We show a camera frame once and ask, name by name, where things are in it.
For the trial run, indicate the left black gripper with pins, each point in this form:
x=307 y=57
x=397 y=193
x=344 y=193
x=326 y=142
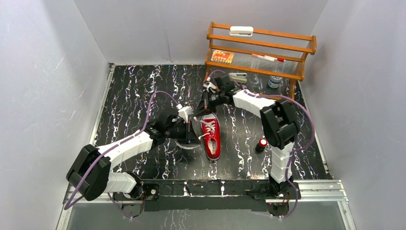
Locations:
x=189 y=133

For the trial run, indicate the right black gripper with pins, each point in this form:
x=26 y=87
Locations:
x=202 y=110

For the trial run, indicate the red canvas sneaker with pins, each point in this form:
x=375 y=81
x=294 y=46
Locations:
x=211 y=135

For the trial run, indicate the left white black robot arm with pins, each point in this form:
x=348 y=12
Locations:
x=91 y=173

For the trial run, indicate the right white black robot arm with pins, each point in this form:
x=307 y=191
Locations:
x=277 y=118

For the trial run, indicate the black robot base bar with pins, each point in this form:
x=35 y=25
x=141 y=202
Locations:
x=244 y=202

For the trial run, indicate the white stapler on lower shelf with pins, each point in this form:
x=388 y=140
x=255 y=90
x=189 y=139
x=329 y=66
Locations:
x=238 y=77

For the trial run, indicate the white stapler on shelf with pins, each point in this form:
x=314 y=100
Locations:
x=238 y=77
x=241 y=31

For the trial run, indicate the orange patterned card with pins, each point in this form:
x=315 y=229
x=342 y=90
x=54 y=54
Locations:
x=222 y=56

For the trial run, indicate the small red capped bottle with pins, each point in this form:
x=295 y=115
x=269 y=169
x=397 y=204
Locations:
x=261 y=145

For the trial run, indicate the red white marker pen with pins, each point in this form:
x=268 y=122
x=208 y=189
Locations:
x=268 y=58

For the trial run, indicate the white stapler on top shelf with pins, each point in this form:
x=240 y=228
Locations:
x=241 y=31

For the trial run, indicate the orange wooden shelf rack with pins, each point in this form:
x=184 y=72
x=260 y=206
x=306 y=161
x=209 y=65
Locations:
x=294 y=48

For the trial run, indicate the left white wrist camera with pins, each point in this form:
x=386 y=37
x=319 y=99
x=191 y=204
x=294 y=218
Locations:
x=185 y=112

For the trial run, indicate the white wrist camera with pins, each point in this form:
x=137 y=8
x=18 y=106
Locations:
x=209 y=86
x=185 y=112

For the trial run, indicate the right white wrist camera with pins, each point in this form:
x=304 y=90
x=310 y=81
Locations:
x=209 y=86

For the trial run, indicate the aluminium frame rail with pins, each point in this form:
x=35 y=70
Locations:
x=153 y=190

